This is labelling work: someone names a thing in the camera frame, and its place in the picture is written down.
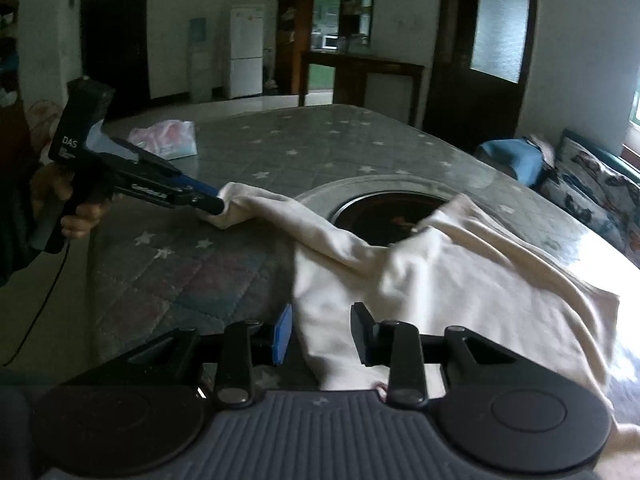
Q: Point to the butterfly print pillow upright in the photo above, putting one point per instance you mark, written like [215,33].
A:
[598,196]

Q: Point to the dark door with glass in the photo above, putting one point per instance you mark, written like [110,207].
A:
[480,68]

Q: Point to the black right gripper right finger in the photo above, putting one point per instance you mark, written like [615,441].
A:
[463,357]

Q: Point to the person's left hand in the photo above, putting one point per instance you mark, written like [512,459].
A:
[51,187]

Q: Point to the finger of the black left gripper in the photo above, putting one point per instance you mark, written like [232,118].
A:
[202,190]
[208,204]

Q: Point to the blue bench sofa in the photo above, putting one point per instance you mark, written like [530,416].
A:
[551,153]

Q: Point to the white refrigerator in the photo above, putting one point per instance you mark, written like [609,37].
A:
[245,51]

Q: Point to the blue folded blanket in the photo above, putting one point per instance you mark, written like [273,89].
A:
[517,158]

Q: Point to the water dispenser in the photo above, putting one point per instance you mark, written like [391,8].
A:
[200,68]

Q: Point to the green framed window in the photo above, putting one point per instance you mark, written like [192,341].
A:
[632,138]

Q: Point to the cream knitted garment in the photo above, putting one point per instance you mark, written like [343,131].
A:
[460,267]

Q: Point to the pink plastic bag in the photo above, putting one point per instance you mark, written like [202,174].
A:
[169,139]

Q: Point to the round black induction cooktop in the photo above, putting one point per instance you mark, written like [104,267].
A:
[384,218]

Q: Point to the dark wooden side table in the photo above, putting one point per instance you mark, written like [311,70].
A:
[352,73]

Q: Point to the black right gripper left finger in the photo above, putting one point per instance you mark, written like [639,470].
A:
[243,345]

